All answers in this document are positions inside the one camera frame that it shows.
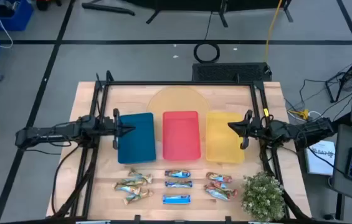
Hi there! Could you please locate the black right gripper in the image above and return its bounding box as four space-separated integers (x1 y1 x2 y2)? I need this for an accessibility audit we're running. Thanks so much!
227 109 272 150

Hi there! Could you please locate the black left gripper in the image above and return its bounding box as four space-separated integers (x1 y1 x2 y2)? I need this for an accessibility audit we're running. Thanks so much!
99 108 136 150

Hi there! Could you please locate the orange snack bag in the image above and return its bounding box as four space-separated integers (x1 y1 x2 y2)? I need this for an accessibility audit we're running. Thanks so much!
128 168 154 184

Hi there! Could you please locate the red-ended granola bar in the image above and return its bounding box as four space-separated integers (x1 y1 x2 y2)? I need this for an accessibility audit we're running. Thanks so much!
205 181 230 190
205 172 234 184
204 185 238 202

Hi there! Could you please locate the blue wrapper granola bar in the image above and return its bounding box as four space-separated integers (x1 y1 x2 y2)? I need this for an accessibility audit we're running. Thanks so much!
162 194 192 205
164 169 192 179
164 180 193 189

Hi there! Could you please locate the blue plastic bin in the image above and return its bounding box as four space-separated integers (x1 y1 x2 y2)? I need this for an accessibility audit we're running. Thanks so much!
117 112 157 165

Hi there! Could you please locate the yellow plastic bin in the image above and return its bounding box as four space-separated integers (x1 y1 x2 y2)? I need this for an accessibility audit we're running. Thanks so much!
205 111 245 164

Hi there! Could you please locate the pink-red plastic bin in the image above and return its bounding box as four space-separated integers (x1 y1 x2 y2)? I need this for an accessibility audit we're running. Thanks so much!
162 110 202 161

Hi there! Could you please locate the yellow power plug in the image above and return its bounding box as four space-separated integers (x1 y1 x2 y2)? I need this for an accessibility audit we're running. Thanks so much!
288 108 310 121

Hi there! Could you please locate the round orange translucent mat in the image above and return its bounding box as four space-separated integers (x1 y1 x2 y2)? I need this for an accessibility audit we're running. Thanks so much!
146 86 211 125

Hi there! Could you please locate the green potted plant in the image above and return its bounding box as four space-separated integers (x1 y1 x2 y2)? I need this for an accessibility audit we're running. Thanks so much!
240 171 286 222

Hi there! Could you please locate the white paper sheet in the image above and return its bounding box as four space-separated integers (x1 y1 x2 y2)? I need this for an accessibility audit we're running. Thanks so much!
305 139 336 177

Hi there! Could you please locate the black tripod stand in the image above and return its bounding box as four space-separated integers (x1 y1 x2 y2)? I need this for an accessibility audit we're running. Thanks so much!
325 70 352 103

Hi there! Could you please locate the black aluminium frame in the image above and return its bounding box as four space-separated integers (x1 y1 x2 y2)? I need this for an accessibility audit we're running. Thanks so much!
50 70 312 224

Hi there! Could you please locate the black coiled cable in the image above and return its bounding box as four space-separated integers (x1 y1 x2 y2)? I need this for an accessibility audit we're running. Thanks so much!
193 42 221 64

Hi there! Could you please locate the yellow hanging cable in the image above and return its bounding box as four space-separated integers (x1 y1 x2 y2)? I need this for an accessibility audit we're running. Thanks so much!
264 0 284 63

